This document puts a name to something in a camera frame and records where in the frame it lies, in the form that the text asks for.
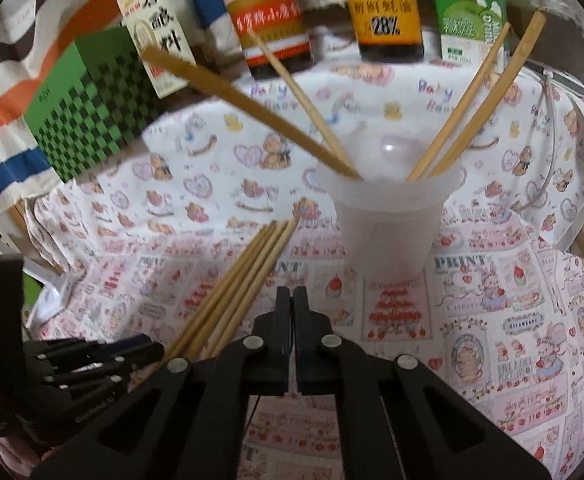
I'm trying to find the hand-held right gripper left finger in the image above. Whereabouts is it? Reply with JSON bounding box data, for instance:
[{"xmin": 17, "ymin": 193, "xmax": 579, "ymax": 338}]
[{"xmin": 30, "ymin": 286, "xmax": 293, "ymax": 480}]

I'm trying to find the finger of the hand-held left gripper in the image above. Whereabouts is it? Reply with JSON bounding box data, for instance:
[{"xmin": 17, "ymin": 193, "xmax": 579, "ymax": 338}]
[
  {"xmin": 46, "ymin": 361, "xmax": 140, "ymax": 401},
  {"xmin": 26, "ymin": 334, "xmax": 165, "ymax": 372}
]

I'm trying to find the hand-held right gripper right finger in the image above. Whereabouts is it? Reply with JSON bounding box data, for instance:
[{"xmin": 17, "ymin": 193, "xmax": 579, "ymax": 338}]
[{"xmin": 294, "ymin": 286, "xmax": 553, "ymax": 480}]

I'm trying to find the translucent plastic cup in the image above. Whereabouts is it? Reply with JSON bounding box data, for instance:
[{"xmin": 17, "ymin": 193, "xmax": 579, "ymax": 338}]
[{"xmin": 317, "ymin": 125, "xmax": 468, "ymax": 281}]

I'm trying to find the bear print table cloth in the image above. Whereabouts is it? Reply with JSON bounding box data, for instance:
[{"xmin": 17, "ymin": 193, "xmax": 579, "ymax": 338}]
[{"xmin": 22, "ymin": 50, "xmax": 584, "ymax": 281}]

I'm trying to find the pink patchwork print cloth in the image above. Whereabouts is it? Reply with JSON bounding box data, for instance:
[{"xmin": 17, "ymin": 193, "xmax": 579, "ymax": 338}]
[{"xmin": 32, "ymin": 210, "xmax": 584, "ymax": 480}]

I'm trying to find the green checkered box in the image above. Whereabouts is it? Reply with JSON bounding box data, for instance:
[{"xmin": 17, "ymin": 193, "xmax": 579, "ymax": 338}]
[{"xmin": 24, "ymin": 27, "xmax": 165, "ymax": 183}]

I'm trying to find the striped hanging cloth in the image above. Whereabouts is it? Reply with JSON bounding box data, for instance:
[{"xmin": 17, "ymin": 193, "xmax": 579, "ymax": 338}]
[{"xmin": 0, "ymin": 0, "xmax": 347, "ymax": 218}]

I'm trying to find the red cap sauce bottle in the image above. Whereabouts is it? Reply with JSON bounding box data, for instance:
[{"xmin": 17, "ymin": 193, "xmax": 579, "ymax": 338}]
[{"xmin": 214, "ymin": 0, "xmax": 315, "ymax": 80}]

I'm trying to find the clear cooking wine bottle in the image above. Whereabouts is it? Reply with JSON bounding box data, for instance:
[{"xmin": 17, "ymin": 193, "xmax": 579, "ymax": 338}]
[{"xmin": 114, "ymin": 0, "xmax": 197, "ymax": 100}]

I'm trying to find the yellow cap dark sauce bottle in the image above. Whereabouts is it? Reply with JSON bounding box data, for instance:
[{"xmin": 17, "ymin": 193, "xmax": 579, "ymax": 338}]
[{"xmin": 337, "ymin": 0, "xmax": 425, "ymax": 63}]

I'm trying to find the green drink carton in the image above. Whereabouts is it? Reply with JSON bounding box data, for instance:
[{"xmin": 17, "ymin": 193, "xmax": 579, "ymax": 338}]
[{"xmin": 427, "ymin": 0, "xmax": 510, "ymax": 61}]

